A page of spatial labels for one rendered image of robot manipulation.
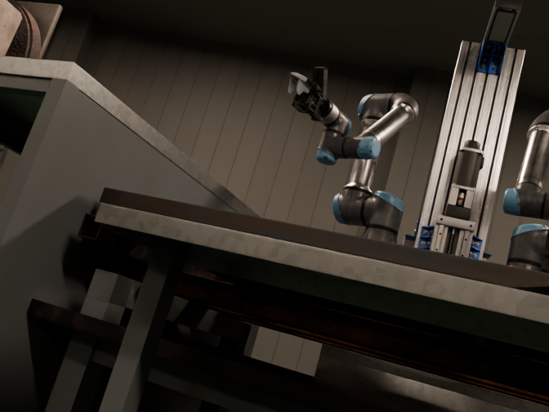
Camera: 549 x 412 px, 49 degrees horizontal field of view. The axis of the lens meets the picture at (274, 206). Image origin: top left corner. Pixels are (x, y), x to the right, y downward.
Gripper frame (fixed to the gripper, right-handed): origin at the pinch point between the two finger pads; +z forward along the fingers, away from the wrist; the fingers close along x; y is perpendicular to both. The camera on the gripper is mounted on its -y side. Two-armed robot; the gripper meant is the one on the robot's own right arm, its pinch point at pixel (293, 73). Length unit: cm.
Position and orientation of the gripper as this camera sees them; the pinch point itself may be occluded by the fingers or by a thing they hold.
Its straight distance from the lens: 194.7
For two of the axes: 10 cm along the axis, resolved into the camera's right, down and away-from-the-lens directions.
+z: -5.6, -3.5, -7.5
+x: -7.4, -2.1, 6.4
